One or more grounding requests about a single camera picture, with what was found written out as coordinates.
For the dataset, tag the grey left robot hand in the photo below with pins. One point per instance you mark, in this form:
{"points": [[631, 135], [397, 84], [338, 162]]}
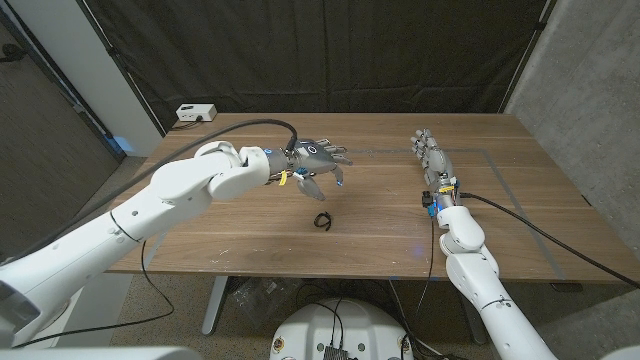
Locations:
{"points": [[312, 157]]}

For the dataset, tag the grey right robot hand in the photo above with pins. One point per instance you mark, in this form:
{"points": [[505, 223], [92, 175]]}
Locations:
{"points": [[439, 167]]}

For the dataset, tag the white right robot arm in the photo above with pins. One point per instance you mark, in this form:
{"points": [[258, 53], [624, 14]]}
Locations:
{"points": [[475, 280]]}

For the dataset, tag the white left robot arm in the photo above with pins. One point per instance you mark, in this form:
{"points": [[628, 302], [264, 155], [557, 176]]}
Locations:
{"points": [[125, 225]]}

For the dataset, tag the white power strip box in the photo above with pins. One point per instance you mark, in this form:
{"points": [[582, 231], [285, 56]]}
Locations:
{"points": [[196, 112]]}

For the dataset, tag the black backdrop curtain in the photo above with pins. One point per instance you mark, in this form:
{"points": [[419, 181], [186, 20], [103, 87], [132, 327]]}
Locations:
{"points": [[325, 50]]}

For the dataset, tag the black backdrop stand pole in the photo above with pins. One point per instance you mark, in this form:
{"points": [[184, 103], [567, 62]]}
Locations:
{"points": [[121, 68], [528, 55]]}

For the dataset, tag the clear plastic bag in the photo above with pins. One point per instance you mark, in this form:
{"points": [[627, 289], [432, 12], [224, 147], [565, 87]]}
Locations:
{"points": [[260, 297]]}

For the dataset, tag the grey table leg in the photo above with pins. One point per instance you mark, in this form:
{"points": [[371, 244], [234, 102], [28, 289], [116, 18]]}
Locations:
{"points": [[475, 327]]}

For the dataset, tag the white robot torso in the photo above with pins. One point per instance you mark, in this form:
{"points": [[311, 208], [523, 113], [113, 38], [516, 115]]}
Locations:
{"points": [[370, 330]]}

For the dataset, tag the white table leg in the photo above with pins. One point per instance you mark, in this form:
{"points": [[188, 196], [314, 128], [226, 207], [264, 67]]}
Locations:
{"points": [[215, 305]]}

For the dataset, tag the black torso device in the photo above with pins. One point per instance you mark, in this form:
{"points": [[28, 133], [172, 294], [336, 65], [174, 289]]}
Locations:
{"points": [[336, 353]]}

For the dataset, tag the white floor board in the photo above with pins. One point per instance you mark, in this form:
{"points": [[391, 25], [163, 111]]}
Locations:
{"points": [[100, 300]]}

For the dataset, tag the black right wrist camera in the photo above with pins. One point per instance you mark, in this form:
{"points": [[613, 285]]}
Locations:
{"points": [[426, 199]]}

